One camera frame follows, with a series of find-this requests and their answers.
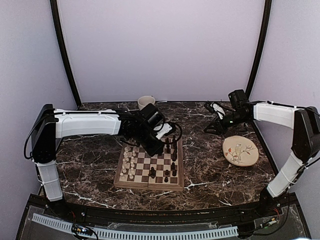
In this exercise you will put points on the white slotted cable duct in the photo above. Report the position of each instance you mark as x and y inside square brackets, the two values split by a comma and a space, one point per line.
[122, 231]

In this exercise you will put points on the wooden chess board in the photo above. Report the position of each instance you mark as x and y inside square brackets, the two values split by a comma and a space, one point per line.
[169, 168]

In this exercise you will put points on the black corner frame post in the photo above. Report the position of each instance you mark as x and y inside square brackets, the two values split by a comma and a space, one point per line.
[63, 51]
[260, 47]

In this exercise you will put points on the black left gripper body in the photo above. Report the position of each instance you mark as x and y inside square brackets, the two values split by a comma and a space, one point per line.
[142, 138]

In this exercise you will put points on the black corner frame post right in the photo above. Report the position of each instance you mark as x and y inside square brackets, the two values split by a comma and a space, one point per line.
[260, 47]

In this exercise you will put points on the black front rail base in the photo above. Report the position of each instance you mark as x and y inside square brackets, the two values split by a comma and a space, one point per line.
[160, 209]

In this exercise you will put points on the ceramic bird pattern plate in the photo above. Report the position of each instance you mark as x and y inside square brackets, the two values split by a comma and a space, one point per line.
[240, 151]

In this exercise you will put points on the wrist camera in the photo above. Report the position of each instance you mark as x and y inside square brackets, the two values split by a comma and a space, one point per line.
[152, 115]
[238, 98]

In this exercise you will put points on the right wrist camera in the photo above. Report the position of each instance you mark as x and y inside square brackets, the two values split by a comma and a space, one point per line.
[238, 98]

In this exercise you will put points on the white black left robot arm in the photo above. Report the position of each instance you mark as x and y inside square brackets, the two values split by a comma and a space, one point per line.
[52, 124]

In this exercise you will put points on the ceramic coral pattern mug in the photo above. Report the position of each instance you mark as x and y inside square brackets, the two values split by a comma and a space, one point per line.
[145, 100]

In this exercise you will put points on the black corner frame post left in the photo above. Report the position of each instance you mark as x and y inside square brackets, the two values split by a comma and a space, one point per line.
[63, 51]

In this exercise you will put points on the white chess pieces row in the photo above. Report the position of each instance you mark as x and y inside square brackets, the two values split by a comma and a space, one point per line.
[128, 163]

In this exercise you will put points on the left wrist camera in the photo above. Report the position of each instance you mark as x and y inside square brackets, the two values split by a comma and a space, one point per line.
[152, 115]

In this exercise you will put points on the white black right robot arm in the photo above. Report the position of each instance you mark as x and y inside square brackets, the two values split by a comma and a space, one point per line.
[301, 134]

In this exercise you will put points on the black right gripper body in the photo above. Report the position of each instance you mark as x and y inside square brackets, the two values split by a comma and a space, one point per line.
[237, 120]

